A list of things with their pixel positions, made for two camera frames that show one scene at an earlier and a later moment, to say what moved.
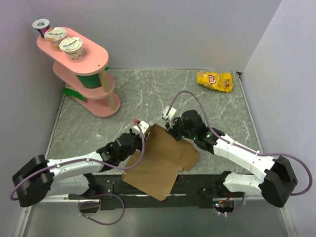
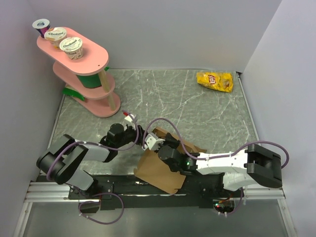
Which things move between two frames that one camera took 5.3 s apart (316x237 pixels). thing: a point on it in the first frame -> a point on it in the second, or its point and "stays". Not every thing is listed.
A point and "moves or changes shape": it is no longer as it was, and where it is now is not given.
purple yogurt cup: (42, 25) stays
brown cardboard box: (157, 174) moves or changes shape
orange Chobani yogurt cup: (55, 35) stays
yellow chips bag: (218, 81) stays
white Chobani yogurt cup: (73, 46) stays
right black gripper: (172, 131) -> (170, 139)
